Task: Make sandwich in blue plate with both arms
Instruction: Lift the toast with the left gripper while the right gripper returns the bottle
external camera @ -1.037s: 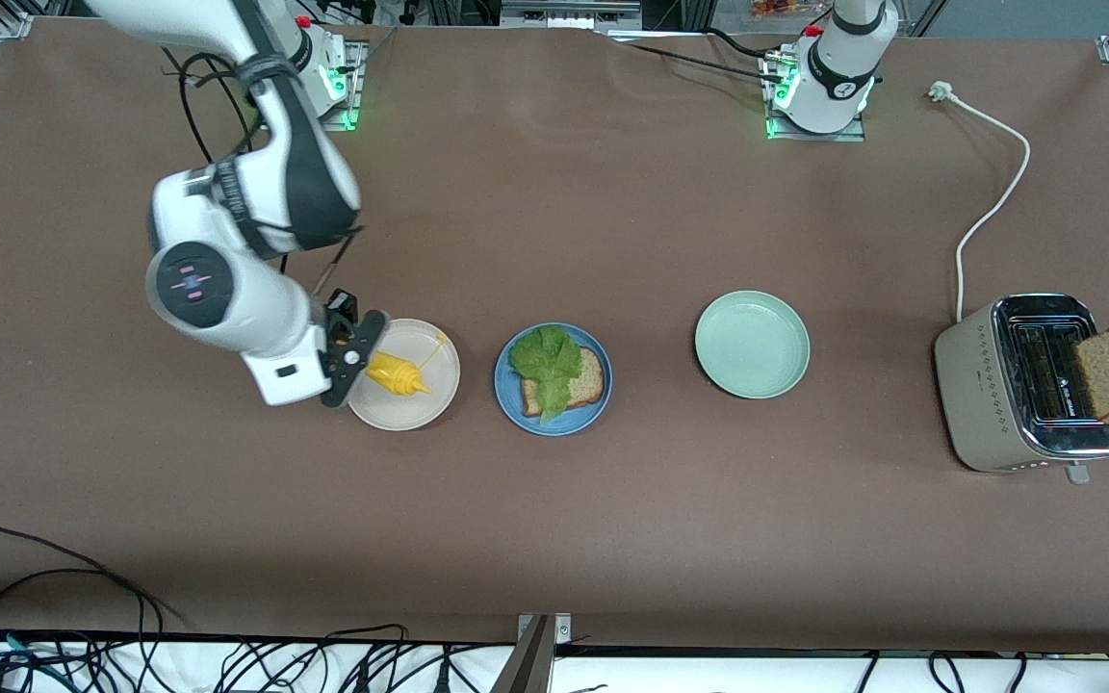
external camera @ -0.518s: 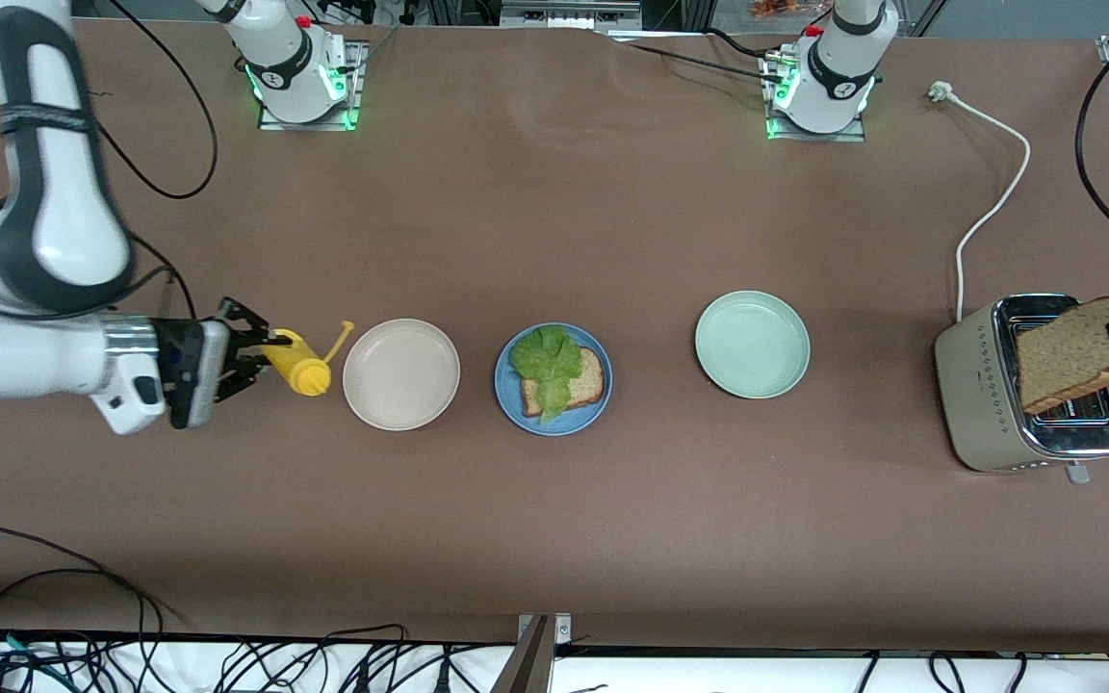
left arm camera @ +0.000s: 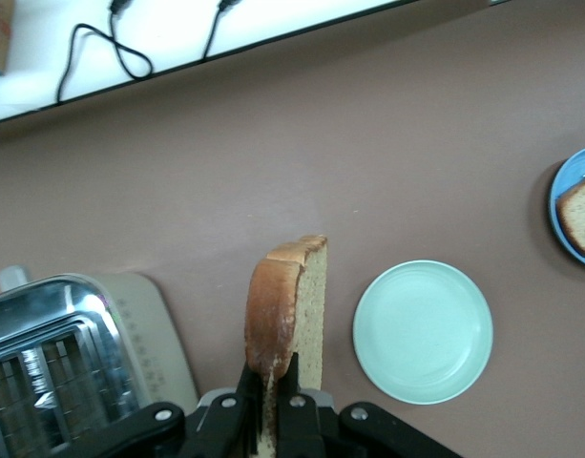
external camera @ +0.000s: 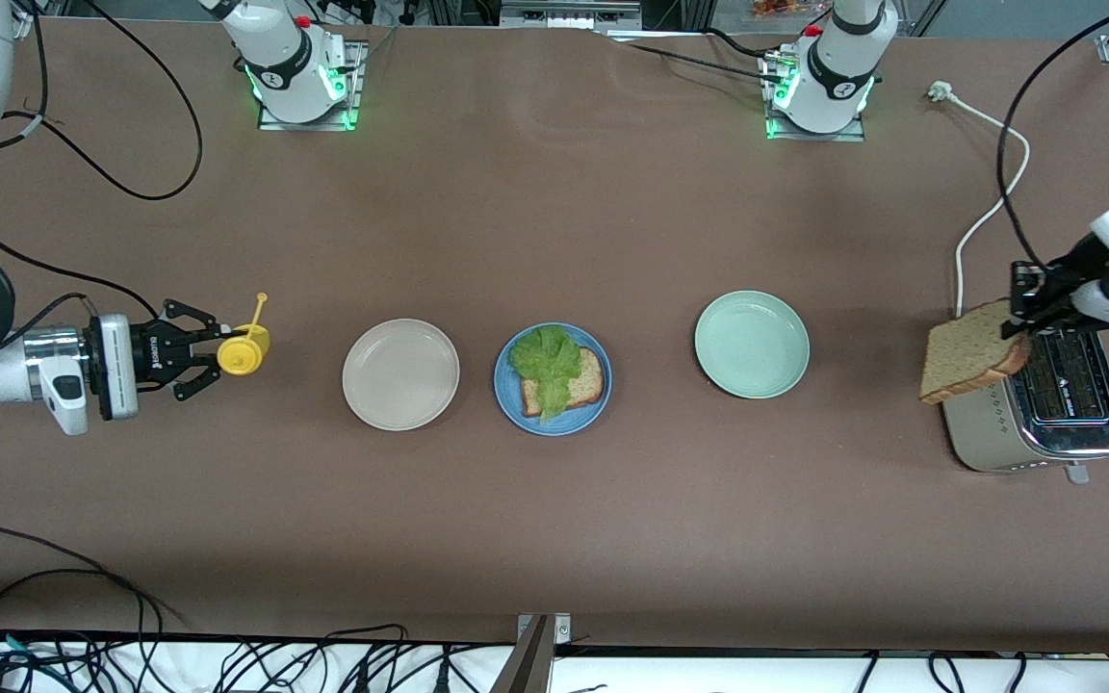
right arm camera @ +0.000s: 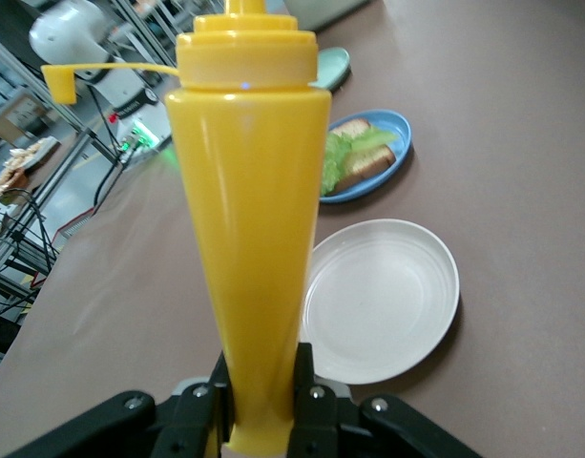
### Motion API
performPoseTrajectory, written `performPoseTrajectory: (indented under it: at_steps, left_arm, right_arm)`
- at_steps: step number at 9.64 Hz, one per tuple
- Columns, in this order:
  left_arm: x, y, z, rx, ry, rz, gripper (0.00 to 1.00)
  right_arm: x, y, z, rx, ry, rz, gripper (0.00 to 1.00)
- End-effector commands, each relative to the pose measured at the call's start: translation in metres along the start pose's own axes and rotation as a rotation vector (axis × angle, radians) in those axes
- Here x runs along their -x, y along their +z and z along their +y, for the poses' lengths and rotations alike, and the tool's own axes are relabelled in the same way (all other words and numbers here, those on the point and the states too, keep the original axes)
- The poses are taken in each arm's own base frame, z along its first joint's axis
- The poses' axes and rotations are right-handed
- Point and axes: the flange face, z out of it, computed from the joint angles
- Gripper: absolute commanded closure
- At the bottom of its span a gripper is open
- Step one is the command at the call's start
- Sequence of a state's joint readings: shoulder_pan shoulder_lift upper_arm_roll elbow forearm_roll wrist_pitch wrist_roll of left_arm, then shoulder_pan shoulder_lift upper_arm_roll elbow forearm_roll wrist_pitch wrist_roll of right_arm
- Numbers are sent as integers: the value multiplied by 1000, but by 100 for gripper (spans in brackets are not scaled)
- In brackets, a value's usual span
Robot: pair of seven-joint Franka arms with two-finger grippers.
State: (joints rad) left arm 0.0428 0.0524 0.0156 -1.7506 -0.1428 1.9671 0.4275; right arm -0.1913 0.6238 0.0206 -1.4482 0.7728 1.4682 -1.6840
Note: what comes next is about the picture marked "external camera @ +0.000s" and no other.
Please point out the orange snack package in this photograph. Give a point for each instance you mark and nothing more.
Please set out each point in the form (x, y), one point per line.
(776, 10)

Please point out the metal table edge bracket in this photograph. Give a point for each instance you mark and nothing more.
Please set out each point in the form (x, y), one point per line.
(535, 654)

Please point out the green lettuce leaf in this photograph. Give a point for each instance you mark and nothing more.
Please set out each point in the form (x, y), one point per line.
(545, 361)

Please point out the brown bread slice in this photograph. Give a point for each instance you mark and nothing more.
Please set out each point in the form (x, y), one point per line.
(968, 356)
(590, 380)

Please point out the yellow mustard squeeze bottle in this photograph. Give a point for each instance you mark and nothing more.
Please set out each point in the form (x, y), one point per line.
(245, 354)

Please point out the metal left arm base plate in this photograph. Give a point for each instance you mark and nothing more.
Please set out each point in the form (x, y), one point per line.
(814, 137)

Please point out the grey box behind table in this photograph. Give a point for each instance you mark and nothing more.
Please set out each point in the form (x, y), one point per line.
(569, 14)

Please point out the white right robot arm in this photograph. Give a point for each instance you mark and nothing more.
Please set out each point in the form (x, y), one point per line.
(290, 72)

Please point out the pale green round plate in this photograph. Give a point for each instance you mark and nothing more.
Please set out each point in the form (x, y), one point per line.
(752, 345)

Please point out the beige round plate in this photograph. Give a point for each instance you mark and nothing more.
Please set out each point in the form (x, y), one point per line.
(400, 375)

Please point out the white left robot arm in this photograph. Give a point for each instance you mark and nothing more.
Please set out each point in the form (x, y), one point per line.
(838, 87)

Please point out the blue round plate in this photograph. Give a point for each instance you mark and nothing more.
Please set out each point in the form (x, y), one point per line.
(506, 399)

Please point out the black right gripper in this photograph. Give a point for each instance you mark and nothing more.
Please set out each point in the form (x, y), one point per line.
(147, 357)

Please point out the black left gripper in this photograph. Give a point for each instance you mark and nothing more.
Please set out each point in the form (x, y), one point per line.
(1067, 272)

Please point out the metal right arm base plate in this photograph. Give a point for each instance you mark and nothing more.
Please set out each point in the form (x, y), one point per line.
(352, 87)

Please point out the beige chrome toaster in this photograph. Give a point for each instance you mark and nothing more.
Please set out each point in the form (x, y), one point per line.
(983, 433)

